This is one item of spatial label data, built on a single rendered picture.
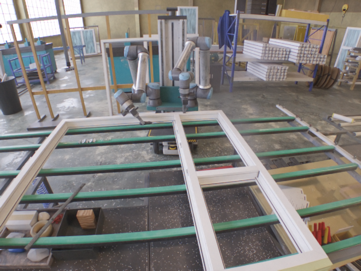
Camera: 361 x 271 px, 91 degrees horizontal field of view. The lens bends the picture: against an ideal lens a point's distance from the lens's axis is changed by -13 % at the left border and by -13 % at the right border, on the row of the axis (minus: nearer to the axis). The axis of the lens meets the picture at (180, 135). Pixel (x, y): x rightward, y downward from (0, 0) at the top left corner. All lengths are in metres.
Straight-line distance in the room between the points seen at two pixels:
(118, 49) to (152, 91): 2.87
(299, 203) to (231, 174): 0.60
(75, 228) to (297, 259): 1.22
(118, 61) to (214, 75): 2.42
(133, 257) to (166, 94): 2.02
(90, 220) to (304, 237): 1.13
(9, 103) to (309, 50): 7.25
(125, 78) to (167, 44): 2.93
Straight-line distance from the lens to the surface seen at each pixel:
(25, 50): 9.95
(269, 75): 5.68
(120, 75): 5.44
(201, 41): 2.28
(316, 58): 6.17
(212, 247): 0.88
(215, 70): 5.35
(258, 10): 5.80
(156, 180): 1.64
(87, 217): 1.35
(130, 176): 2.63
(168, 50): 2.68
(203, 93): 2.48
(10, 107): 5.74
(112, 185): 2.56
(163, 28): 2.62
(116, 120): 1.89
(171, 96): 2.72
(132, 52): 2.20
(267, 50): 5.60
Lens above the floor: 1.69
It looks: 30 degrees down
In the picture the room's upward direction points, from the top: straight up
